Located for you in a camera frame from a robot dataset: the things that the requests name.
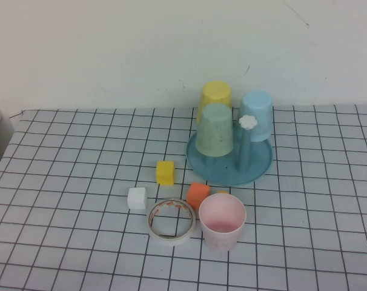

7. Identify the white adhesive tape roll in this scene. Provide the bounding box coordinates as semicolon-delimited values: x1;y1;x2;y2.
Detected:
147;198;197;247

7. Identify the yellow foam cube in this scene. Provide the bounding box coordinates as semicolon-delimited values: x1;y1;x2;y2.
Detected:
156;160;176;186

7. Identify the orange foam cube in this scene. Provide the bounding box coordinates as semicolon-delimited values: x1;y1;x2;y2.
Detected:
185;181;211;212

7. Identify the yellow plastic cup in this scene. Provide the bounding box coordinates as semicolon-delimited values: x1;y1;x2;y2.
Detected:
197;80;233;125

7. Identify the pink plastic cup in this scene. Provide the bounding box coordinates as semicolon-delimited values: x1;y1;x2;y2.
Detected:
198;193;247;253

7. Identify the white cabinet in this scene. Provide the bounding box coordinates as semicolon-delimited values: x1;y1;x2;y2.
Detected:
0;107;15;164

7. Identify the blue cup stand with pegs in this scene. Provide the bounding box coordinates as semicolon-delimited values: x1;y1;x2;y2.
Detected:
185;114;274;187

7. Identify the white foam cube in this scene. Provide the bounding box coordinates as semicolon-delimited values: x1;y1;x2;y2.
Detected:
127;187;148;210

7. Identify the blue plastic cup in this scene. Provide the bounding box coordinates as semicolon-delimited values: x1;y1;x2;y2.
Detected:
238;90;274;142

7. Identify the green plastic cup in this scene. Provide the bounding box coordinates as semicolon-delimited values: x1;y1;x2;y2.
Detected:
194;102;234;158

